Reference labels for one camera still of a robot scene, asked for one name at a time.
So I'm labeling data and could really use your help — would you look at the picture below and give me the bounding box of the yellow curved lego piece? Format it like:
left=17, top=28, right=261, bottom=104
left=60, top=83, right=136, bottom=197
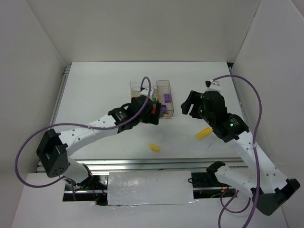
left=149, top=143, right=160, bottom=152

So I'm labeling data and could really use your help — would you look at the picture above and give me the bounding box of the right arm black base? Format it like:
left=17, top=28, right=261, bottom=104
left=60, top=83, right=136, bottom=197
left=188, top=172, right=230, bottom=191

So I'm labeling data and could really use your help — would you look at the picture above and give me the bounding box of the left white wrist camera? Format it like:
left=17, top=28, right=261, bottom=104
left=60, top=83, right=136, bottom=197
left=139, top=87, right=156, bottom=100

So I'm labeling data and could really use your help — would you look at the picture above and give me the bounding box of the purple arch lego brick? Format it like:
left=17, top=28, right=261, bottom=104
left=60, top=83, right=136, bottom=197
left=161, top=104, right=167, bottom=114

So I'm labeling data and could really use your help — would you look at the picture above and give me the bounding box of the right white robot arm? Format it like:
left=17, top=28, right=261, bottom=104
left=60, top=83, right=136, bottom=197
left=181, top=90, right=300, bottom=216

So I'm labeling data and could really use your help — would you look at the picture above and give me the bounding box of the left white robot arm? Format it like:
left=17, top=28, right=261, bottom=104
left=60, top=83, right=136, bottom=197
left=37, top=95, right=161, bottom=189

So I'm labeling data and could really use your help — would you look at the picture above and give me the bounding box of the clear plastic bin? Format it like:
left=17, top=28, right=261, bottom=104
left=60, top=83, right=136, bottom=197
left=130, top=79, right=157, bottom=92

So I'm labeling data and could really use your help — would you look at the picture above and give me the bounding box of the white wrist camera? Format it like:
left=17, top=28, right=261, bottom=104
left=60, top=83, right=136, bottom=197
left=205, top=80, right=221, bottom=93
left=139, top=87, right=156, bottom=100

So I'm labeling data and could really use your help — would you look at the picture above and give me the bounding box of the aluminium table frame rail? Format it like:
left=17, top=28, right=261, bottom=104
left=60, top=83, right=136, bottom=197
left=53, top=62, right=247, bottom=171

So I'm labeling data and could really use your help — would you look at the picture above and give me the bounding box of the white tape covered panel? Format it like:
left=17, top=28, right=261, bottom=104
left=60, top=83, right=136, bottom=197
left=107, top=171, right=194, bottom=206

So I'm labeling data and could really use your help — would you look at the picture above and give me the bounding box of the purple square lego brick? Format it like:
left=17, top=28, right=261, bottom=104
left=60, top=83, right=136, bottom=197
left=163, top=93, right=172, bottom=103

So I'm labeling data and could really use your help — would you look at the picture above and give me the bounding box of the yellow flat lego plate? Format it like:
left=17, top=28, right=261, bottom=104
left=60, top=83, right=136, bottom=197
left=196, top=127, right=212, bottom=140

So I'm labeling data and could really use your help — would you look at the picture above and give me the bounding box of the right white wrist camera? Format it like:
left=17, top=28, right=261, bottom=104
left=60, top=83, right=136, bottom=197
left=205, top=80, right=221, bottom=93

